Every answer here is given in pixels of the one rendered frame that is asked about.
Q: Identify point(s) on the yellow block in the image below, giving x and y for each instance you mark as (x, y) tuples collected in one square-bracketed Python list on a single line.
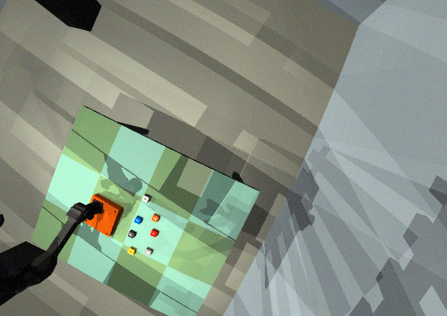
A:
[(132, 250)]

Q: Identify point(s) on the blue block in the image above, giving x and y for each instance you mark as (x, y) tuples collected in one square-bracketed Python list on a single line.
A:
[(138, 219)]

